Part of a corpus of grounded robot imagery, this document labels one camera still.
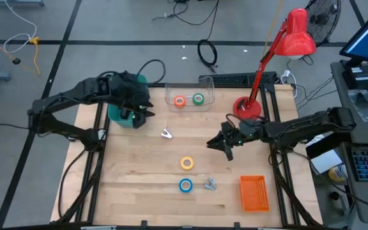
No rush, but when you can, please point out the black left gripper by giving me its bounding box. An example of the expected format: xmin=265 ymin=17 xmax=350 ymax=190
xmin=115 ymin=72 xmax=157 ymax=130

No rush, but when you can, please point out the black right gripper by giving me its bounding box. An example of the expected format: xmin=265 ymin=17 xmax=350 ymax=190
xmin=206 ymin=120 xmax=249 ymax=162

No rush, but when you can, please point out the yellow tape roll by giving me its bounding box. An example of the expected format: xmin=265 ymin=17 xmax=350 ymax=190
xmin=180 ymin=156 xmax=195 ymax=171

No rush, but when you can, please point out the blue tape roll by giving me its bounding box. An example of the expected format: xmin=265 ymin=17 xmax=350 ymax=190
xmin=178 ymin=178 xmax=194 ymax=194

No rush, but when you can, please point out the light blue staple remover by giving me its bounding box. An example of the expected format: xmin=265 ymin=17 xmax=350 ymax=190
xmin=203 ymin=178 xmax=218 ymax=191

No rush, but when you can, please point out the teal plastic bin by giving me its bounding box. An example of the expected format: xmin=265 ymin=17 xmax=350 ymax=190
xmin=107 ymin=73 xmax=148 ymax=129

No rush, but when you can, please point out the clear plastic bin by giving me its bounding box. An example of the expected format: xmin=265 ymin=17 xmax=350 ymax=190
xmin=164 ymin=76 xmax=216 ymax=112

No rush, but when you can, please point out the orange mesh basket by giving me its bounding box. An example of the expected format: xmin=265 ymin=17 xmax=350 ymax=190
xmin=239 ymin=174 xmax=270 ymax=213

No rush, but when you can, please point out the black keyboard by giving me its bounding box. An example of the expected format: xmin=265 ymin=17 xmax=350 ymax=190
xmin=198 ymin=72 xmax=280 ymax=87

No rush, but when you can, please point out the white box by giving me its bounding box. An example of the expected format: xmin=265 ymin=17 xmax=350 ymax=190
xmin=310 ymin=149 xmax=343 ymax=175

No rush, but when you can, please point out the yellow bottle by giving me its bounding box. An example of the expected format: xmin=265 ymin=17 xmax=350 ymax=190
xmin=328 ymin=164 xmax=348 ymax=182

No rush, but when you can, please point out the red desk lamp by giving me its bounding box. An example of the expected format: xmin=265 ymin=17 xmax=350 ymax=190
xmin=233 ymin=8 xmax=318 ymax=119

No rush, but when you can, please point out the clear plastic bag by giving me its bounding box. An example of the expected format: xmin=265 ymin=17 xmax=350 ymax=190
xmin=346 ymin=89 xmax=368 ymax=123

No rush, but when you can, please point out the black mini computer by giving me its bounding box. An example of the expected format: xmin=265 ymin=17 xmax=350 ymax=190
xmin=342 ymin=65 xmax=368 ymax=90

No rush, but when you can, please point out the black floor fan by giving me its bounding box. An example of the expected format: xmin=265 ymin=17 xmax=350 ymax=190
xmin=305 ymin=0 xmax=343 ymax=47

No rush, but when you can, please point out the black aluminium table frame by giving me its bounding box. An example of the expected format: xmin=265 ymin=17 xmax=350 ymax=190
xmin=51 ymin=82 xmax=324 ymax=230

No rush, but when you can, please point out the coiled black cable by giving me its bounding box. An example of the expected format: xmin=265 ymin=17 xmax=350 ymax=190
xmin=197 ymin=39 xmax=219 ymax=68

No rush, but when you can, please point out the yellow floor cable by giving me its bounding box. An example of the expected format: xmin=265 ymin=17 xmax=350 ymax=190
xmin=0 ymin=28 xmax=42 ymax=76

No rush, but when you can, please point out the white floor cable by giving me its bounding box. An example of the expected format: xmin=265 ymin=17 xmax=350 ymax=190
xmin=3 ymin=0 xmax=38 ymax=54

